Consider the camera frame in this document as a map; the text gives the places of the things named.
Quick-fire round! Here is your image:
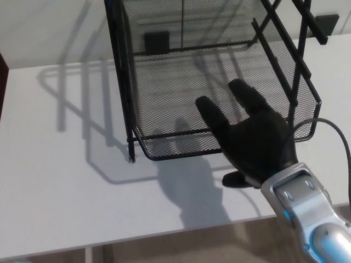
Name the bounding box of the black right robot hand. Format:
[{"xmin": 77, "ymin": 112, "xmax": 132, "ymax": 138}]
[{"xmin": 195, "ymin": 78, "xmax": 299, "ymax": 189}]

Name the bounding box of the white metal desk leg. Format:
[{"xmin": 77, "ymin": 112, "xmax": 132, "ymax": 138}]
[{"xmin": 84, "ymin": 244, "xmax": 94, "ymax": 263}]

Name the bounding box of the dark brown furniture panel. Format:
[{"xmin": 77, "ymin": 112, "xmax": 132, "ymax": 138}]
[{"xmin": 0, "ymin": 52, "xmax": 10, "ymax": 121}]

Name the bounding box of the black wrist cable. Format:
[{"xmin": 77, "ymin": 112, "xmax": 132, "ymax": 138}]
[{"xmin": 284, "ymin": 117, "xmax": 351, "ymax": 206}]

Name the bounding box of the black metal tray rack frame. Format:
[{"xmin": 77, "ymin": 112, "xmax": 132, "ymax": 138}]
[{"xmin": 104, "ymin": 0, "xmax": 329, "ymax": 164}]

